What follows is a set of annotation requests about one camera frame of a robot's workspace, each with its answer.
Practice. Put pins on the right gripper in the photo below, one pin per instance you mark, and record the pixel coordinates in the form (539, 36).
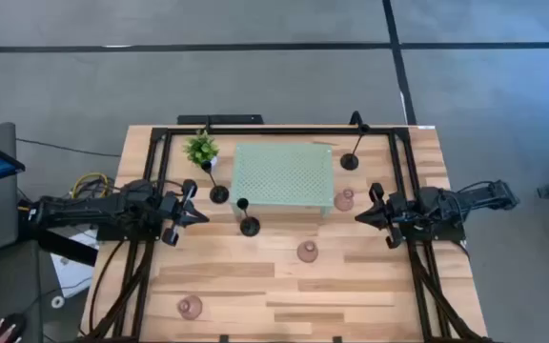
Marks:
(396, 209)

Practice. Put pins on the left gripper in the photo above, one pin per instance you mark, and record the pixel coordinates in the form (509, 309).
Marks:
(172, 209)

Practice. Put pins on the black metal candlestick holder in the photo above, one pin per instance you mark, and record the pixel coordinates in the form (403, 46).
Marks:
(250, 227)
(349, 162)
(218, 194)

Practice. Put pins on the pink ribbed glass candle holder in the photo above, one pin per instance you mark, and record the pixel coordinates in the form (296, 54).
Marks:
(307, 252)
(343, 202)
(189, 308)

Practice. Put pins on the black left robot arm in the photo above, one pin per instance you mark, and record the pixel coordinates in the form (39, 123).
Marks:
(88, 209)

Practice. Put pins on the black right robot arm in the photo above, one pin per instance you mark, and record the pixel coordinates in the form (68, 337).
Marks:
(470, 197)

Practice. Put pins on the artificial green plant white pot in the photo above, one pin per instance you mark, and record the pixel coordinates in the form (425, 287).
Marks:
(200, 148)

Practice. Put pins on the green perforated metal shelf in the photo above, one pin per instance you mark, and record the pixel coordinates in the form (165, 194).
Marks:
(281, 174)

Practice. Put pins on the black rectangular box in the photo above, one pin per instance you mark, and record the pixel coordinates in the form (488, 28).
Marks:
(219, 119)

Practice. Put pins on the black flat bar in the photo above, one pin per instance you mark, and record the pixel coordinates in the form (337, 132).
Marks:
(69, 248)

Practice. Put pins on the white paper sheet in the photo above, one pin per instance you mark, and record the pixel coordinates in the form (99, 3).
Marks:
(72, 276)

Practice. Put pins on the dark grey desk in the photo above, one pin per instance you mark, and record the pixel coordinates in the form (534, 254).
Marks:
(17, 286)

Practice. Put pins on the black computer mouse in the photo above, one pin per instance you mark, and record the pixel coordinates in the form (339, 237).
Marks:
(14, 323)

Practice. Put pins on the black aluminium table frame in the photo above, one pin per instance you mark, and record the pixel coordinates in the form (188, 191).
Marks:
(279, 131)

